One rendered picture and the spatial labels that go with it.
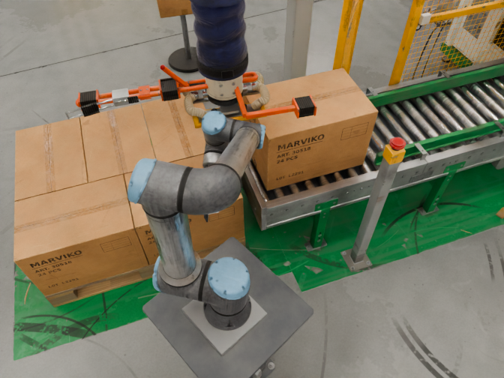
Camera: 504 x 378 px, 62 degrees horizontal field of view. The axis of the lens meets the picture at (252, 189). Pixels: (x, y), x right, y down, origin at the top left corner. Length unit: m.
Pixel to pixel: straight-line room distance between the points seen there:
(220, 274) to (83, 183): 1.30
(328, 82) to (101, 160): 1.39
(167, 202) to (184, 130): 1.73
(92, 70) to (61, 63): 0.35
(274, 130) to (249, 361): 1.06
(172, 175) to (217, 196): 0.12
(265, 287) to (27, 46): 3.88
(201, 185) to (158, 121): 1.85
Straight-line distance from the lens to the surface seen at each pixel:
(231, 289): 1.49
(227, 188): 1.03
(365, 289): 2.71
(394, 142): 1.99
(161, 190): 1.01
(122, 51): 4.59
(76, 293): 2.80
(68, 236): 2.38
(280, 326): 1.74
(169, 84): 1.98
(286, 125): 2.12
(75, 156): 2.75
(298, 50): 3.31
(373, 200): 2.28
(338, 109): 2.24
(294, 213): 2.35
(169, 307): 1.81
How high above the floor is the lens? 2.38
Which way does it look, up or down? 51 degrees down
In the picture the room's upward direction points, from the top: 1 degrees counter-clockwise
